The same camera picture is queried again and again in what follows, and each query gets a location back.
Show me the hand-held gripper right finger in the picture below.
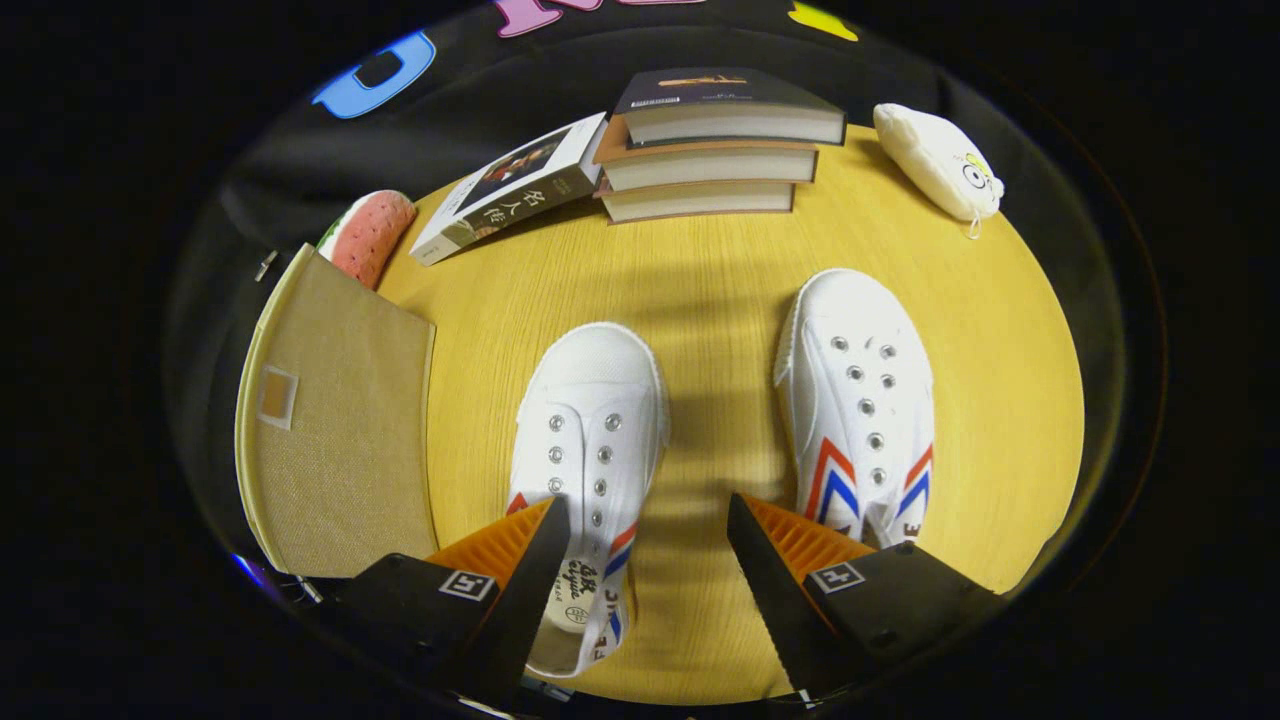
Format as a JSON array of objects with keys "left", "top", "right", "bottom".
[{"left": 727, "top": 492, "right": 1001, "bottom": 701}]

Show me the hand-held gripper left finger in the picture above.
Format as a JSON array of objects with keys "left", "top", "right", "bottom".
[{"left": 330, "top": 495, "right": 571, "bottom": 706}]

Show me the white canvas shoe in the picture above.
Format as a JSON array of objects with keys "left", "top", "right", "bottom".
[
  {"left": 773, "top": 268, "right": 936, "bottom": 549},
  {"left": 505, "top": 322, "right": 671, "bottom": 679}
]

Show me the beige fabric storage box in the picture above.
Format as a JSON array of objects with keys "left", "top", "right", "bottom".
[{"left": 235, "top": 243, "right": 439, "bottom": 579}]

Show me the watermelon slice plush toy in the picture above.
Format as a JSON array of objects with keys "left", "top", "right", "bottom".
[{"left": 318, "top": 190, "right": 418, "bottom": 291}]

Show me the white portrait cover book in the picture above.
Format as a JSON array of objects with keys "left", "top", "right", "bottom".
[{"left": 410, "top": 112, "right": 609, "bottom": 267}]

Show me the white plush pouch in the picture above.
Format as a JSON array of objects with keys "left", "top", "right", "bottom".
[{"left": 873, "top": 103, "right": 1005, "bottom": 241}]

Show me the black cover book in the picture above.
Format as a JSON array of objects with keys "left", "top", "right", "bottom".
[{"left": 612, "top": 67, "right": 848, "bottom": 147}]

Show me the black backdrop cloth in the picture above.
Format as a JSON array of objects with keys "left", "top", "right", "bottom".
[{"left": 170, "top": 0, "right": 1131, "bottom": 351}]

